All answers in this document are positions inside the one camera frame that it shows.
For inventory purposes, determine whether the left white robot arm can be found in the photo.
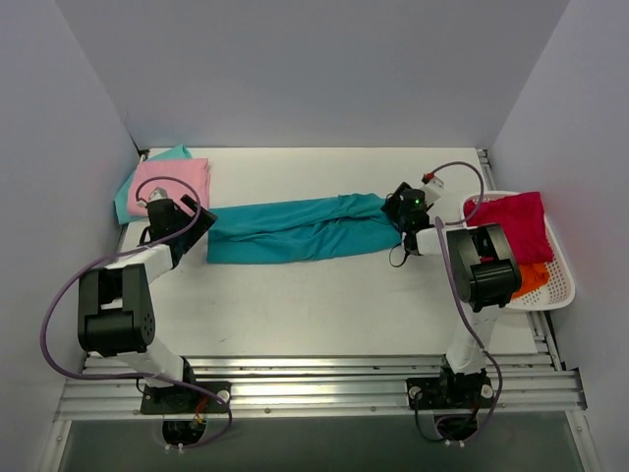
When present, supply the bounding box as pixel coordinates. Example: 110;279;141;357
78;195;217;412

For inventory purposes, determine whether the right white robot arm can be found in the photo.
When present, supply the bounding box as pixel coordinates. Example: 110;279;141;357
381;182;522;406

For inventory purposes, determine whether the folded pink t shirt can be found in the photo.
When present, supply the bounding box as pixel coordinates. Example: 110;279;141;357
122;158;210;219

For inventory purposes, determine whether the folded light teal t shirt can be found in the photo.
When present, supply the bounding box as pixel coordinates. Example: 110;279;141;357
112;143;194;225

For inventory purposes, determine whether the magenta t shirt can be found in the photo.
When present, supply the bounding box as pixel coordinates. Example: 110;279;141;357
463;192;553;265

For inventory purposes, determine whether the orange t shirt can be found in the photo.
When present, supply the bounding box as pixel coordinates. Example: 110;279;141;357
511;263;550;299

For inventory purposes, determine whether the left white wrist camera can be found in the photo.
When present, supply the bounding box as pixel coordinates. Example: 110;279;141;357
146;187;169;203

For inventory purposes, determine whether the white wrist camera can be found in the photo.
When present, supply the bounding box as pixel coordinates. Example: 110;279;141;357
146;187;169;203
421;172;445;206

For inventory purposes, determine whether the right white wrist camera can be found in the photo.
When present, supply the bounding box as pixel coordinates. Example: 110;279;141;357
421;172;445;206

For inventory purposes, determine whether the black thin cable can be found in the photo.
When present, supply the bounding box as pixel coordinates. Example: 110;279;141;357
387;230;414;268

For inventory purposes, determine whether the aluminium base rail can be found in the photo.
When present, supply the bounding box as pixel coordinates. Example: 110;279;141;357
56;351;587;421

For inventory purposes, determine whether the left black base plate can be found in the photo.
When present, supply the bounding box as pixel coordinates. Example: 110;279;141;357
140;385;227;415

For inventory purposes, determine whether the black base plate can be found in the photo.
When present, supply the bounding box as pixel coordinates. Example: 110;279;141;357
140;385;227;415
405;375;494;411

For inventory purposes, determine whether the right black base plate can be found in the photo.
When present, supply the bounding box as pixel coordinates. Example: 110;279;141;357
405;375;494;411

